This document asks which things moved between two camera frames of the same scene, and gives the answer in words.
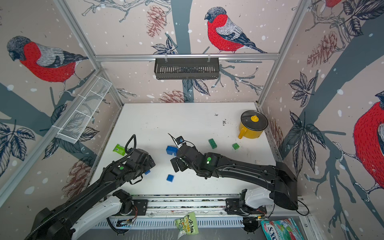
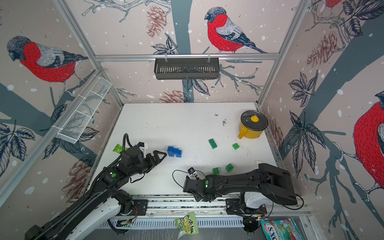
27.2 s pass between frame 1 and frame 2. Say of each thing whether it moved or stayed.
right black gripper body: moved
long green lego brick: stayed
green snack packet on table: stayed
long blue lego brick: stayed
